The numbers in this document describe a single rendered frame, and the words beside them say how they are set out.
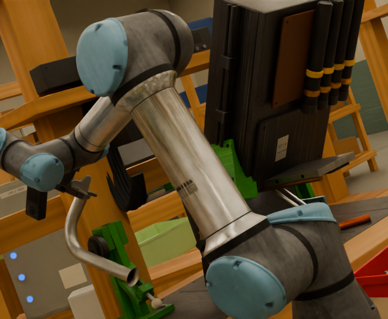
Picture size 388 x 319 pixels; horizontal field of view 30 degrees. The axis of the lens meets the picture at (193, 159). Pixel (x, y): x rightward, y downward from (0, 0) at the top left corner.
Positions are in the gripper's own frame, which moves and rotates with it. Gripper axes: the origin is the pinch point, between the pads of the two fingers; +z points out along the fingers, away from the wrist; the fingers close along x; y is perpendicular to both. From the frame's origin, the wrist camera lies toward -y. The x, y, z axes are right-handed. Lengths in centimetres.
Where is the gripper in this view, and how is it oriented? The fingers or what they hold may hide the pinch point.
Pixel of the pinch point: (80, 195)
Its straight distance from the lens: 177.9
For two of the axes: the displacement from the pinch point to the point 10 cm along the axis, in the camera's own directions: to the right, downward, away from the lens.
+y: 4.4, -8.9, 1.0
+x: -7.8, -3.3, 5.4
